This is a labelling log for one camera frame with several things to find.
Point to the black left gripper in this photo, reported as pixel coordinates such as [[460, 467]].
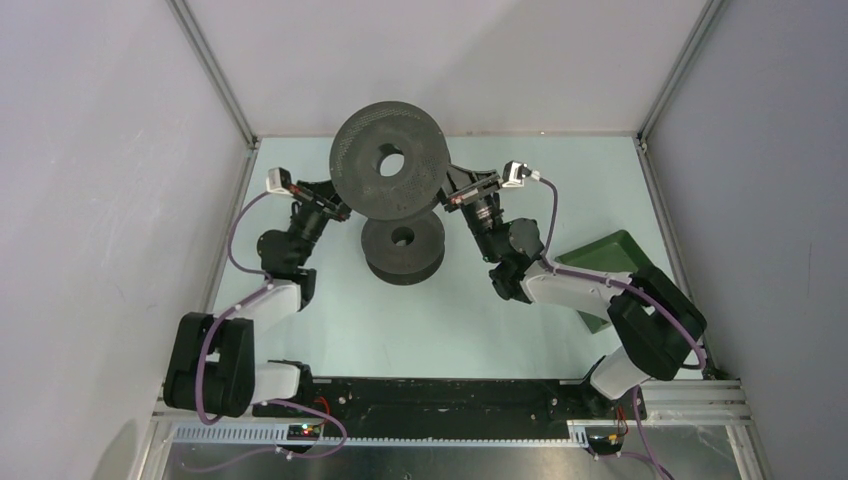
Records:
[[326, 194]]

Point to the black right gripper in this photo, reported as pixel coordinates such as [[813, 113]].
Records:
[[461, 187]]

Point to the dark grey spool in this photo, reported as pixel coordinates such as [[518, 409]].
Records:
[[388, 160], [404, 252]]

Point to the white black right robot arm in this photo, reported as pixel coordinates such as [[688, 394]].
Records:
[[658, 326]]

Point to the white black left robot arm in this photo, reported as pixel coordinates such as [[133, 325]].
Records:
[[214, 369]]

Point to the green tray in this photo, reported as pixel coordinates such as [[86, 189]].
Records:
[[616, 252]]

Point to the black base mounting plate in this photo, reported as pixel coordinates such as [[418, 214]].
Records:
[[414, 407]]

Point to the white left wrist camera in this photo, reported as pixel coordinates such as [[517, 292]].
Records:
[[278, 182]]

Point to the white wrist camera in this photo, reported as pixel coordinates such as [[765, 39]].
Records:
[[516, 174], [278, 182]]

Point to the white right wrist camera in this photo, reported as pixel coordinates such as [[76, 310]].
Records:
[[516, 174]]

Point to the left aluminium frame post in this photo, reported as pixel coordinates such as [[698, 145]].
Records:
[[197, 40]]

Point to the aluminium frame post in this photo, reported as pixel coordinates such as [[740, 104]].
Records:
[[704, 24], [197, 40]]

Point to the white slotted cable duct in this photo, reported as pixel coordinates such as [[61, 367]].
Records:
[[285, 434]]

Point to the right aluminium frame post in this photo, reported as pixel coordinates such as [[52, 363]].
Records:
[[704, 24]]

